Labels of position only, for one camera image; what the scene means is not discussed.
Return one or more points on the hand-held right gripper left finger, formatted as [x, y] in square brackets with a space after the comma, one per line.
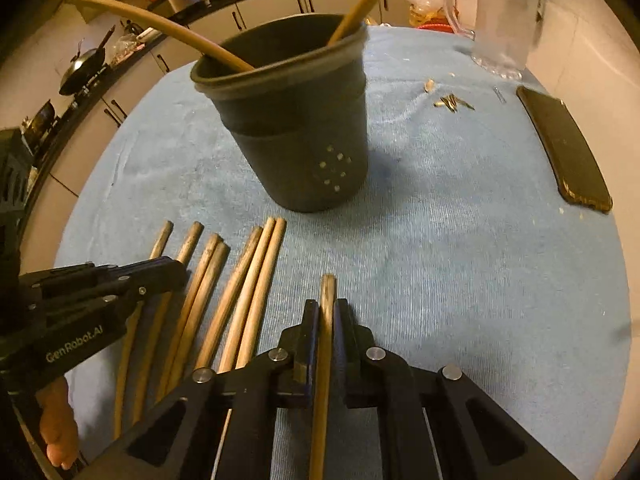
[313, 360]

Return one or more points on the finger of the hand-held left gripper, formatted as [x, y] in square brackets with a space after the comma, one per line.
[150, 277]
[60, 272]

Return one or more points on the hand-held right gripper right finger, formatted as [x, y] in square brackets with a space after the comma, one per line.
[339, 355]

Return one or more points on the wooden chopstick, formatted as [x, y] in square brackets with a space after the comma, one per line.
[150, 22]
[365, 0]
[327, 300]

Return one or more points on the bunch of wooden chopsticks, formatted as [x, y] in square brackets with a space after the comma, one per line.
[250, 290]

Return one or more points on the dark grey utensil cup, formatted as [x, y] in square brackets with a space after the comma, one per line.
[300, 135]

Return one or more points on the person's left hand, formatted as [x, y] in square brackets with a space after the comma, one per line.
[60, 425]

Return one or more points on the blue towel cloth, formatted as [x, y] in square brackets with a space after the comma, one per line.
[450, 260]

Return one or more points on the black wok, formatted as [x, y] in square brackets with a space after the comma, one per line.
[80, 72]

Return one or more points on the clear plastic bag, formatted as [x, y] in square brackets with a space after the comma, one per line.
[127, 47]

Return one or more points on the steel countertop appliance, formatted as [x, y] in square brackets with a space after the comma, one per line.
[187, 0]

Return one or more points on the pale crumb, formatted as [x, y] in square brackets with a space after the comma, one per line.
[430, 85]

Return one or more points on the black kitchen countertop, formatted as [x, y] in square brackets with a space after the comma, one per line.
[220, 0]

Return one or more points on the black smartphone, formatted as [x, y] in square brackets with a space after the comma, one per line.
[565, 150]

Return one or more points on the small metal pin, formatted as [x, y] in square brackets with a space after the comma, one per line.
[500, 95]

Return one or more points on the red plastic basket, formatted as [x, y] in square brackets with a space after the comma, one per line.
[435, 26]

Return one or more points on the yellow plastic bag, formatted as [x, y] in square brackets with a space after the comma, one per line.
[425, 10]

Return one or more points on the clear glass mug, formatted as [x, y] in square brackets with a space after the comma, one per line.
[500, 20]

